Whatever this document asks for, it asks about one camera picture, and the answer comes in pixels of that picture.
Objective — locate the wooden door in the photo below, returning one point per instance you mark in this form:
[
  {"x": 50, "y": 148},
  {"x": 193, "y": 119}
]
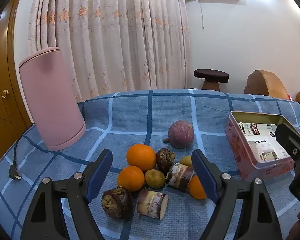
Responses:
[{"x": 2, "y": 67}]

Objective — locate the purple round fruit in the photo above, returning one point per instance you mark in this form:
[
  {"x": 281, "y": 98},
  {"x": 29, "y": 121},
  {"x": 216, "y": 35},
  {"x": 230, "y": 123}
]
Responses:
[{"x": 181, "y": 133}]

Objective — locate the brown water chestnut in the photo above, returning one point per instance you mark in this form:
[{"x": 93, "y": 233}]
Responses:
[
  {"x": 117, "y": 203},
  {"x": 165, "y": 158}
]

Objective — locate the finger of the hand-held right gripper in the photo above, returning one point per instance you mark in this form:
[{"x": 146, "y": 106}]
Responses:
[{"x": 288, "y": 142}]

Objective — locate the brass door knob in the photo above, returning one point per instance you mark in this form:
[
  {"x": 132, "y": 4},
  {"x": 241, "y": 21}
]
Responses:
[{"x": 5, "y": 93}]

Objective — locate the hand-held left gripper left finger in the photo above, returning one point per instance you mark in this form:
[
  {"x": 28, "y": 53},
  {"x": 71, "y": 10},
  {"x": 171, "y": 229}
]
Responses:
[{"x": 100, "y": 175}]

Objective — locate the small orange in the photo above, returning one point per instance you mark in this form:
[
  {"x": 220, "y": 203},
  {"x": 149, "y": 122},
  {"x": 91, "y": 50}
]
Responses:
[
  {"x": 130, "y": 179},
  {"x": 196, "y": 188}
]

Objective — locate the printed paper sheet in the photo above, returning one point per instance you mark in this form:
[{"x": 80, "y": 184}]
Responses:
[{"x": 260, "y": 142}]

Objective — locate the floral cream curtain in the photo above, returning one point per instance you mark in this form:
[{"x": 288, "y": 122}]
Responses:
[{"x": 110, "y": 42}]

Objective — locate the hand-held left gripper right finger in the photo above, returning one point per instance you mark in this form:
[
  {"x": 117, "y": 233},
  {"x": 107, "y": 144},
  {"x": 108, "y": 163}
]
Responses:
[{"x": 205, "y": 177}]

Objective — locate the dark wooden stool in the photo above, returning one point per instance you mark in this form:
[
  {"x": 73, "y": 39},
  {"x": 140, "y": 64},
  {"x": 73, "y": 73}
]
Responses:
[{"x": 211, "y": 74}]

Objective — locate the pink cylindrical appliance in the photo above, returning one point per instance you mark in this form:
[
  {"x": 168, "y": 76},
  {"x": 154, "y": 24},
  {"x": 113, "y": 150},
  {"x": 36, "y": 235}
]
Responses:
[{"x": 50, "y": 100}]

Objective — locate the yellow-green round fruit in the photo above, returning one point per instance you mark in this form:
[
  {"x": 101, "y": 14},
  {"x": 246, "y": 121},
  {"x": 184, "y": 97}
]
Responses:
[
  {"x": 154, "y": 179},
  {"x": 186, "y": 161}
]

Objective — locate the purple sugarcane piece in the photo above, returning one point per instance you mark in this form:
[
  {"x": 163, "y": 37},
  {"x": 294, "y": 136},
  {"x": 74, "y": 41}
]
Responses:
[
  {"x": 180, "y": 177},
  {"x": 151, "y": 203}
]

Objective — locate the brown wooden chair back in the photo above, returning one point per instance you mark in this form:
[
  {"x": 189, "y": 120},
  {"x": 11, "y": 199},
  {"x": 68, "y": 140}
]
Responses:
[{"x": 265, "y": 82}]

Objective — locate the pink tin box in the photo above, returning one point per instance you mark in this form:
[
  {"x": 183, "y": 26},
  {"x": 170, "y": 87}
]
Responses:
[{"x": 240, "y": 152}]

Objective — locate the large orange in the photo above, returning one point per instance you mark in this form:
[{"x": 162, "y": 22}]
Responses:
[{"x": 141, "y": 157}]

